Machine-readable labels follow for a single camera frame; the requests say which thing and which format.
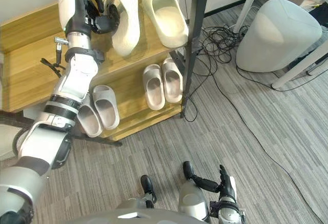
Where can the dark robot foot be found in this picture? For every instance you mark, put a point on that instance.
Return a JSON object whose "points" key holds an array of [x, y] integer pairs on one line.
{"points": [[188, 170], [148, 186]]}

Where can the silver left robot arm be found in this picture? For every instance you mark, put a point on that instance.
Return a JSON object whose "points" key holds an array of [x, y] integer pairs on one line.
{"points": [[77, 78]]}

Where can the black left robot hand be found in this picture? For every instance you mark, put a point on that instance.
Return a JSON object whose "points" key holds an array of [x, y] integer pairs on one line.
{"points": [[77, 16]]}

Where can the white plastic bin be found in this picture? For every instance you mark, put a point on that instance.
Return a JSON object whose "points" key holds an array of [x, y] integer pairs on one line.
{"points": [[276, 37]]}

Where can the dark right robot foot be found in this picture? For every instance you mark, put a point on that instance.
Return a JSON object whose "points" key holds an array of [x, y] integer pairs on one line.
{"points": [[188, 170]]}

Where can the dark left robot foot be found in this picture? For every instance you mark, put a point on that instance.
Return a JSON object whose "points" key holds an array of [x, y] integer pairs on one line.
{"points": [[148, 186]]}

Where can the beige foam slipper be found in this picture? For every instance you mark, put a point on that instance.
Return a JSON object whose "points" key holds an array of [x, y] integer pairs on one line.
{"points": [[172, 83], [153, 90]]}

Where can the cream foam slipper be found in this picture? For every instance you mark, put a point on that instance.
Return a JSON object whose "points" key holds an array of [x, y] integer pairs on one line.
{"points": [[166, 19], [128, 29]]}

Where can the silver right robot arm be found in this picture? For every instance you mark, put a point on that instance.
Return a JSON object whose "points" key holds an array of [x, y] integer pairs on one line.
{"points": [[229, 211]]}

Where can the white table leg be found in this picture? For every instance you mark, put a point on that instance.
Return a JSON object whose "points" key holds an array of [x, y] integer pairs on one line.
{"points": [[299, 65], [249, 1]]}

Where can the wooden shoe rack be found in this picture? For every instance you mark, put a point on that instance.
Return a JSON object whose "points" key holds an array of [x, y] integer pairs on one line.
{"points": [[28, 65]]}

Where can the black metal post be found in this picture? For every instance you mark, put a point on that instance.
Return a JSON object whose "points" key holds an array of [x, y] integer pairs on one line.
{"points": [[194, 29]]}

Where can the silver right robot leg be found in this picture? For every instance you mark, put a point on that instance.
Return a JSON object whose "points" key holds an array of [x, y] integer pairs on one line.
{"points": [[192, 201]]}

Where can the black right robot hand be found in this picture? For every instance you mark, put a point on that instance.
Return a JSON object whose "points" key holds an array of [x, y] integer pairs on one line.
{"points": [[226, 185]]}

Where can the grey foam slipper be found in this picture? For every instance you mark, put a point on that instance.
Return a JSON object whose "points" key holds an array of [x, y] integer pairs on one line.
{"points": [[106, 108], [89, 121]]}

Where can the silver robot torso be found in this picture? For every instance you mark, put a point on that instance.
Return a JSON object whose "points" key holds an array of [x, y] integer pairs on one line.
{"points": [[133, 215]]}

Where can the black bag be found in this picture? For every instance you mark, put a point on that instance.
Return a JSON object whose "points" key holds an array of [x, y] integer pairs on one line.
{"points": [[320, 13]]}

